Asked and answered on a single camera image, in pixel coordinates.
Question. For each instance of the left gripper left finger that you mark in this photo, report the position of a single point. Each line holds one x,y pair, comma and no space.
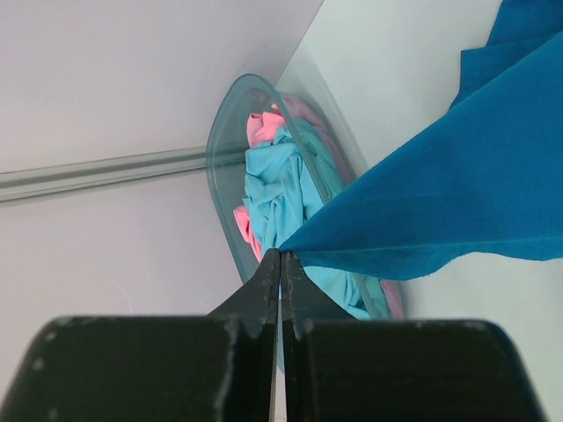
217,367

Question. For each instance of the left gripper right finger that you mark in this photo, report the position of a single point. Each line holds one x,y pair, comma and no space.
341,369

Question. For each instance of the dark blue t shirt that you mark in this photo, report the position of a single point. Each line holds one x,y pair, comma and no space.
486,177

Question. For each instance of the light blue t shirt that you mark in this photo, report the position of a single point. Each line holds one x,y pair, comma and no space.
281,196

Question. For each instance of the teal plastic basket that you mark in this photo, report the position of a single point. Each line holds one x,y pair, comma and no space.
249,94

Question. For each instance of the pink t shirt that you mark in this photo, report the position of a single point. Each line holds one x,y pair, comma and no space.
325,158

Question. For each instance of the left aluminium corner post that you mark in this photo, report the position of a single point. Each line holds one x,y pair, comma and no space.
40,182

